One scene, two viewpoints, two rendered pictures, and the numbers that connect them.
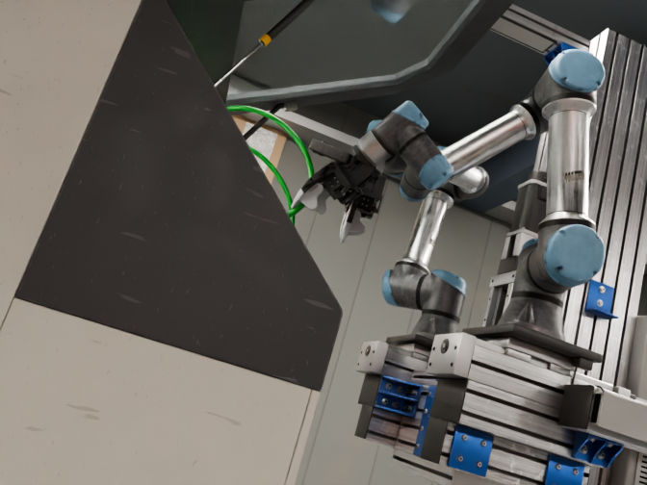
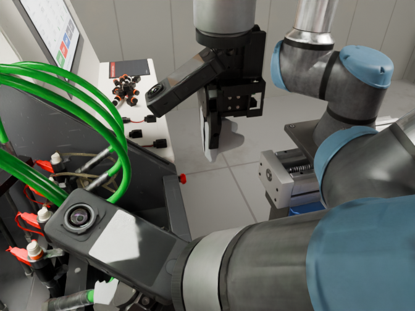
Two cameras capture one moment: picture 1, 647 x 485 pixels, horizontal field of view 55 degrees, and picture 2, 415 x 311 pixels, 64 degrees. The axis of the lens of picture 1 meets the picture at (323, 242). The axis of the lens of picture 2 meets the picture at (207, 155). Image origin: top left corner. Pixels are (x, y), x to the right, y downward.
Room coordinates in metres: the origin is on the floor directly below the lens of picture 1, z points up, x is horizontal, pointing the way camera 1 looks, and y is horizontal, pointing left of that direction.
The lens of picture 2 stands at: (1.19, -0.02, 1.54)
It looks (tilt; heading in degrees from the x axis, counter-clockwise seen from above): 38 degrees down; 357
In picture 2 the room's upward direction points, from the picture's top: straight up
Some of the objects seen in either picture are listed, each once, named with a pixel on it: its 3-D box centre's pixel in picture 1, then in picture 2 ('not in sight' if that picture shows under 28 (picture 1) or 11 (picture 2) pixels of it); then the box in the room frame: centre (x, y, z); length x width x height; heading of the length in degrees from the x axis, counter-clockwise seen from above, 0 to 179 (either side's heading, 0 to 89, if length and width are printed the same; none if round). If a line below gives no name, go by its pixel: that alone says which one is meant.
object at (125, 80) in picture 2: not in sight; (126, 87); (2.27, 0.20, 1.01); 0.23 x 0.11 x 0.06; 9
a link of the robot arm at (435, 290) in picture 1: (444, 293); (357, 80); (1.88, -0.40, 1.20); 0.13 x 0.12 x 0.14; 54
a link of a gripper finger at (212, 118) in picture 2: (352, 208); (212, 120); (1.60, -0.05, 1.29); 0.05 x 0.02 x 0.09; 9
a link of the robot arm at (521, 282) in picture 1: (543, 270); not in sight; (1.38, -0.51, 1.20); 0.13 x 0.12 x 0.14; 177
